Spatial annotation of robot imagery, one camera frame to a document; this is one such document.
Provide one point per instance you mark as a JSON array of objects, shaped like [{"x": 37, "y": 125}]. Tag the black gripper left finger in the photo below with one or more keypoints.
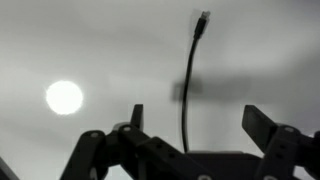
[{"x": 100, "y": 156}]

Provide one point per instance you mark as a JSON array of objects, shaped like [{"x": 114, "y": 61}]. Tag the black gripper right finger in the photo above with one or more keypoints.
[{"x": 283, "y": 150}]

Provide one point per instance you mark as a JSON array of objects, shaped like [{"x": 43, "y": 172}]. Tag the large whiteboard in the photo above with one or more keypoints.
[{"x": 100, "y": 50}]

